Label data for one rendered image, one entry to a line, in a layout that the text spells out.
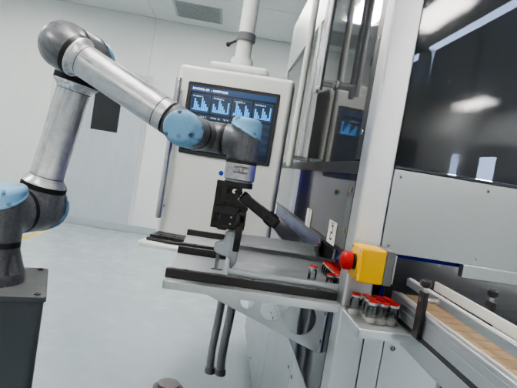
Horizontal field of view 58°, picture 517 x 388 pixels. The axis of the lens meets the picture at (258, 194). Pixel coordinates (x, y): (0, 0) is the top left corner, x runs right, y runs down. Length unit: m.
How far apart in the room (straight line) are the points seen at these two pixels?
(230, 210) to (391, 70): 0.48
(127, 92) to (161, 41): 5.77
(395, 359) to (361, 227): 0.31
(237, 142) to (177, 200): 1.00
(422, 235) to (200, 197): 1.16
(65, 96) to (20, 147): 5.84
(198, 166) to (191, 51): 4.80
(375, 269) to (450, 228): 0.23
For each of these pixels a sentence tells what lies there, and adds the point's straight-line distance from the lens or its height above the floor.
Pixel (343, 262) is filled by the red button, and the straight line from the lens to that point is 0.99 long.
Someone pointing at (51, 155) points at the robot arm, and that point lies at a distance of 1.31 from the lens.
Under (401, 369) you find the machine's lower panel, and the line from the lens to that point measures 1.18.
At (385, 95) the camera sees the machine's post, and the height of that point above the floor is 1.36.
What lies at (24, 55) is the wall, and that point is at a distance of 7.24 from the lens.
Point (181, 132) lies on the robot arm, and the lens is 0.99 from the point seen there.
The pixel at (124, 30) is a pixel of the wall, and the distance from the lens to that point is 6.94.
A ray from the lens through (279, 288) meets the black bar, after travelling 1.10.
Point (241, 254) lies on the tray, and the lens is 1.35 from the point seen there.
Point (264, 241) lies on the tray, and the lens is 1.70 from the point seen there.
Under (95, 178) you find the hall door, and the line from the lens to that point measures 6.80.
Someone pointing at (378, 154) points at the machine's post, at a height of 1.23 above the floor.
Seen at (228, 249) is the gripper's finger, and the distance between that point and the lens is 1.13.
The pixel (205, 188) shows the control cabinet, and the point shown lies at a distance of 2.04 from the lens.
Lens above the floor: 1.15
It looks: 3 degrees down
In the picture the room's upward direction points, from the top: 9 degrees clockwise
